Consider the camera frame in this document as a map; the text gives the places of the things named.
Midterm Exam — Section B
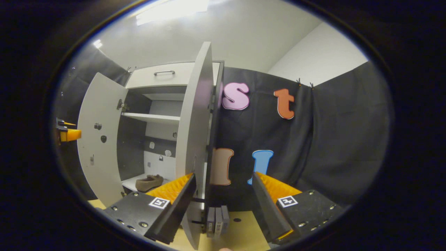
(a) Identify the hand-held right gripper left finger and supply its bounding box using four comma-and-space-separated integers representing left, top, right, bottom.
103, 173, 197, 245

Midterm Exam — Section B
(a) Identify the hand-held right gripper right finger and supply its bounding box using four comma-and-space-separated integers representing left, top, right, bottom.
252, 172, 345, 244

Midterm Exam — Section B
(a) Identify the brown shoe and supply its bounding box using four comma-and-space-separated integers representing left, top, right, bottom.
135, 174, 164, 193

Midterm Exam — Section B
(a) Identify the white cabinet door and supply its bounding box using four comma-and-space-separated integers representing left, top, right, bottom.
175, 41, 215, 250
77, 72, 129, 207

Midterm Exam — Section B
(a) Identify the white shoe cabinet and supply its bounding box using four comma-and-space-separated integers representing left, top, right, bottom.
117, 61, 225, 210

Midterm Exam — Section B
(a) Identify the white cabinet shelf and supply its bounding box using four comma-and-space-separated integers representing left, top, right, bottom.
121, 112, 181, 125

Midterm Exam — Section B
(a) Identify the white cabinet drawer front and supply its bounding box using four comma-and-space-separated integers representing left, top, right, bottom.
125, 62, 221, 89

